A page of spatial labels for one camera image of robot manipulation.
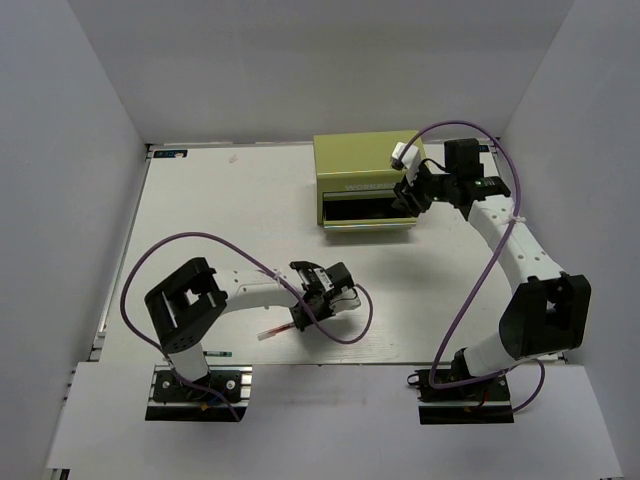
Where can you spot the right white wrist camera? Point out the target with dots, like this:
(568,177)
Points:
(406,157)

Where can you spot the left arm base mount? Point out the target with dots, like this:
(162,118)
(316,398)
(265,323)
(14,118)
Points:
(226,399)

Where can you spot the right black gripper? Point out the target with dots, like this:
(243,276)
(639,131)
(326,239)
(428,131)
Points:
(409,198)

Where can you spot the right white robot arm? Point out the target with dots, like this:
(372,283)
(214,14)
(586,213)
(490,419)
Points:
(549,307)

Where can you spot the green metal drawer chest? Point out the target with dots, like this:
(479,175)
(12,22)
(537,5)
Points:
(355,182)

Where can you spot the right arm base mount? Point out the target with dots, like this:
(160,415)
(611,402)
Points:
(487,402)

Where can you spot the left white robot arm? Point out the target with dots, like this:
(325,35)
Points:
(185,305)

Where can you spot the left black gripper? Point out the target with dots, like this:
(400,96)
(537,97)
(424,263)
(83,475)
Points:
(328,308)

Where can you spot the left blue corner label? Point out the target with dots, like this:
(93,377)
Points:
(170,154)

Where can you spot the red pen refill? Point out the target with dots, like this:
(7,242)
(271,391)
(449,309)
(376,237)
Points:
(275,331)

